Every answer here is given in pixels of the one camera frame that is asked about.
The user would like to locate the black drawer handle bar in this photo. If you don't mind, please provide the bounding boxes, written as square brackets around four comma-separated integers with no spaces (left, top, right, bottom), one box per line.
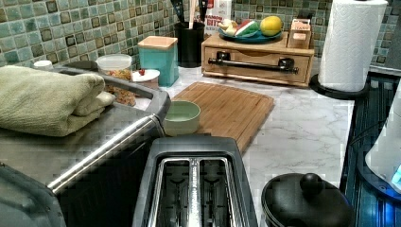
[208,51,299,75]

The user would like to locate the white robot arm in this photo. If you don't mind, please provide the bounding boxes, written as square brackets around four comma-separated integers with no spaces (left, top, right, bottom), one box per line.
[365,84,401,194]

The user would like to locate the green ceramic bowl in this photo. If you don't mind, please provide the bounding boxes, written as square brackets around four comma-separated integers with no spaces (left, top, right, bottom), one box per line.
[164,100,201,136]

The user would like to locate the bamboo cutting board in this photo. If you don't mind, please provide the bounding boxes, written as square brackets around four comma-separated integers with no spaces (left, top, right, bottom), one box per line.
[173,82,273,153]

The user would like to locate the white lidded jar with cherry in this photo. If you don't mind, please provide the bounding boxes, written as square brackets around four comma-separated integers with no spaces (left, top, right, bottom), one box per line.
[131,69,160,89]

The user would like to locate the black two-slot toaster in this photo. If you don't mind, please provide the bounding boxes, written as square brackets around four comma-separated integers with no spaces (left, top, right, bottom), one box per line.
[132,134,258,227]

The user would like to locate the teal canister with wooden lid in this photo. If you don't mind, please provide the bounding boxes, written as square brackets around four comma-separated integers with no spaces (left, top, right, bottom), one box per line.
[138,36,179,87]

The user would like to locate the black utensil holder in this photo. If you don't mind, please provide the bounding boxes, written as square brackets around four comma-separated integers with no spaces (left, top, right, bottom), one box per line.
[174,22,204,68]

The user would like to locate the toy banana pieces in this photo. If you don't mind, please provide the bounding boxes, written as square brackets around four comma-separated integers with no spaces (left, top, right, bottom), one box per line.
[218,19,238,36]

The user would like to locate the blue plate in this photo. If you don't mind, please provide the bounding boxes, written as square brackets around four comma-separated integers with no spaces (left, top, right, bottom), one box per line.
[218,28,282,44]

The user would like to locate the clear plastic cereal container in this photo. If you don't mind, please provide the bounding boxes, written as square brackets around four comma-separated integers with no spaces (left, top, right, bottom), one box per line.
[96,54,136,106]

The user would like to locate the toy watermelon slice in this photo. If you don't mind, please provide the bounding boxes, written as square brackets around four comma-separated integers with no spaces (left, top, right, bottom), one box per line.
[235,20,259,37]

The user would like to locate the cereal box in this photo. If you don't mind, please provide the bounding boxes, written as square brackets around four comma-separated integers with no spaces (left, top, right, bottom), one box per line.
[194,0,232,35]

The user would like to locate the wooden spatula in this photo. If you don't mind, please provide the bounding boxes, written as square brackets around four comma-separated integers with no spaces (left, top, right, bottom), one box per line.
[188,0,197,29]

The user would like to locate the yellow lemon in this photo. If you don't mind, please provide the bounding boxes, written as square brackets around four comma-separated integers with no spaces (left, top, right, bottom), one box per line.
[260,16,283,36]

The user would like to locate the black paper towel holder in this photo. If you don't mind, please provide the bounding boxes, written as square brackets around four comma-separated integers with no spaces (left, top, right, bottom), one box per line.
[309,74,370,100]

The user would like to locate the wooden tea bag box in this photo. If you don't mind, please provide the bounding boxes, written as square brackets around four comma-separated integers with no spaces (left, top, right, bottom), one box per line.
[287,18,312,49]

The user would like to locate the silver toaster oven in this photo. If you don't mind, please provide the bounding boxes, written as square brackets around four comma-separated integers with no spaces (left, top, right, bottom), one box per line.
[1,62,170,227]

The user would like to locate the folded beige towel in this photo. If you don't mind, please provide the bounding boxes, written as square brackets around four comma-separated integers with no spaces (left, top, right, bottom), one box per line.
[0,65,114,137]

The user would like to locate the white capped bottle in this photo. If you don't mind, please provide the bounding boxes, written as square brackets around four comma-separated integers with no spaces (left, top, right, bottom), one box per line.
[33,61,53,71]

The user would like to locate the white paper towel roll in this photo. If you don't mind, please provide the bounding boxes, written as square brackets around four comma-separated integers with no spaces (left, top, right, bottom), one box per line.
[318,0,388,93]

